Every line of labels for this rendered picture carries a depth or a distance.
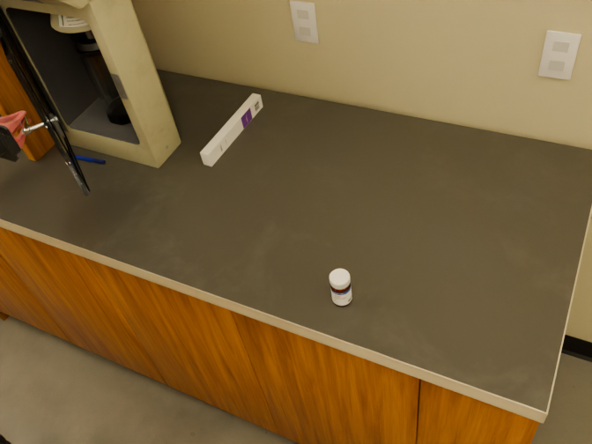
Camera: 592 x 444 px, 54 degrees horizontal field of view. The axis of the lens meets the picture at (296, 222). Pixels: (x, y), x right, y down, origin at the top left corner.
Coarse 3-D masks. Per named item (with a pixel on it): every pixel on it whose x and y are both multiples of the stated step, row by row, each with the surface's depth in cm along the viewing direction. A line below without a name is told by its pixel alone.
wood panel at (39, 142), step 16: (0, 48) 145; (0, 64) 146; (0, 80) 147; (16, 80) 152; (0, 96) 149; (16, 96) 153; (0, 112) 152; (16, 112) 154; (32, 112) 158; (32, 144) 161; (48, 144) 166
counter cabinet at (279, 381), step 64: (0, 256) 183; (64, 256) 157; (64, 320) 203; (128, 320) 172; (192, 320) 149; (256, 320) 131; (192, 384) 190; (256, 384) 162; (320, 384) 142; (384, 384) 125
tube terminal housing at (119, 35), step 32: (0, 0) 133; (96, 0) 121; (128, 0) 130; (96, 32) 126; (128, 32) 132; (128, 64) 135; (128, 96) 138; (160, 96) 148; (160, 128) 151; (160, 160) 155
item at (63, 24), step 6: (54, 18) 133; (60, 18) 132; (66, 18) 131; (72, 18) 131; (78, 18) 131; (54, 24) 134; (60, 24) 132; (66, 24) 132; (72, 24) 131; (78, 24) 131; (84, 24) 131; (60, 30) 133; (66, 30) 132; (72, 30) 132; (78, 30) 132; (84, 30) 132
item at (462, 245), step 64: (192, 128) 165; (256, 128) 161; (320, 128) 157; (384, 128) 154; (448, 128) 150; (0, 192) 157; (64, 192) 153; (128, 192) 150; (192, 192) 147; (256, 192) 144; (320, 192) 141; (384, 192) 138; (448, 192) 135; (512, 192) 133; (576, 192) 130; (128, 256) 135; (192, 256) 133; (256, 256) 130; (320, 256) 128; (384, 256) 125; (448, 256) 123; (512, 256) 121; (576, 256) 119; (320, 320) 117; (384, 320) 115; (448, 320) 113; (512, 320) 111; (448, 384) 106; (512, 384) 103
